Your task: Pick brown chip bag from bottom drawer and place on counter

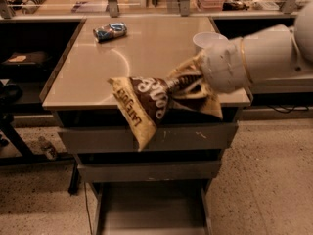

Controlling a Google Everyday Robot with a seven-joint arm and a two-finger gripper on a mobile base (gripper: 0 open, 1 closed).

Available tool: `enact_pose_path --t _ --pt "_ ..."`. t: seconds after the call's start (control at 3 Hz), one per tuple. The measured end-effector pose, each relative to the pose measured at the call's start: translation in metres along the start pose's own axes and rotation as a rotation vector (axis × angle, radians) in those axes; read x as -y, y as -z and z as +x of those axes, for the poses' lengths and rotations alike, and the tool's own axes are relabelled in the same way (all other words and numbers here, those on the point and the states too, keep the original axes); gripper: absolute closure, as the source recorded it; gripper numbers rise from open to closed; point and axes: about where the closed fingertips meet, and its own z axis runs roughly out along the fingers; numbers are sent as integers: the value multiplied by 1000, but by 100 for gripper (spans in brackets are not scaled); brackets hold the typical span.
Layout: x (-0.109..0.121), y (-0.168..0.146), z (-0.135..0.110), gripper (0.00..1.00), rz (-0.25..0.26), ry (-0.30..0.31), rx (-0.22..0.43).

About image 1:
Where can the grey open bottom drawer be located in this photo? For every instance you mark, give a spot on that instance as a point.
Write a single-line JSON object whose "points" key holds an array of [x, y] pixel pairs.
{"points": [[152, 208]]}

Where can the grey middle drawer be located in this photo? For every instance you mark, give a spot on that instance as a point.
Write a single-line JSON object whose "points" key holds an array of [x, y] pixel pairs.
{"points": [[149, 171]]}

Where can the crushed blue soda can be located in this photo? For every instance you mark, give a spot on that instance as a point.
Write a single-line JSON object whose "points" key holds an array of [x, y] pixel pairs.
{"points": [[109, 32]]}

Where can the grey top drawer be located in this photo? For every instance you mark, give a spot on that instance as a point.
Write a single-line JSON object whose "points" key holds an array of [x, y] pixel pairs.
{"points": [[178, 137]]}

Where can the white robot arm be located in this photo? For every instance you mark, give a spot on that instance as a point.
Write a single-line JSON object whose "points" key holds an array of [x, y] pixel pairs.
{"points": [[275, 52]]}

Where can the white ceramic bowl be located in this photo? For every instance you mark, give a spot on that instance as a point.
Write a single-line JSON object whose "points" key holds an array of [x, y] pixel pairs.
{"points": [[208, 41]]}

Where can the grey drawer cabinet with counter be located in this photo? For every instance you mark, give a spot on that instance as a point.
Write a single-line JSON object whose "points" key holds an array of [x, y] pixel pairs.
{"points": [[78, 93]]}

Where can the brown sea salt chip bag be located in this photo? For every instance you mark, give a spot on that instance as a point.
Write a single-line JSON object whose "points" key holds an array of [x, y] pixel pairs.
{"points": [[144, 101]]}

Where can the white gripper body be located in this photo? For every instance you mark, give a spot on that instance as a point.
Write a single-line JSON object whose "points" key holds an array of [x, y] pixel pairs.
{"points": [[222, 67]]}

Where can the black metal table leg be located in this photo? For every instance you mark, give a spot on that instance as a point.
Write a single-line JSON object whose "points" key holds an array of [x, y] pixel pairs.
{"points": [[49, 153]]}

